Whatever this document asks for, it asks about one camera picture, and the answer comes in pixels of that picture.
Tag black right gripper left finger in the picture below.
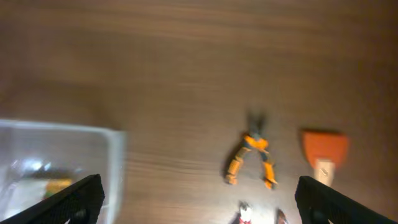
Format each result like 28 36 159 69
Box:
1 174 105 224

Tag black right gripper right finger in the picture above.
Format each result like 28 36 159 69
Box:
295 176 397 224

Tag clear plastic storage box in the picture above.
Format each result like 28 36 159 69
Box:
1 119 126 224

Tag orange black long-nose pliers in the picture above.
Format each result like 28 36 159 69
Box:
223 112 278 190

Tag orange scraper wooden handle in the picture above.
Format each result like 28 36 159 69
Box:
301 129 349 187

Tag red handled small cutters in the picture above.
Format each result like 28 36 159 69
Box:
238 202 252 224

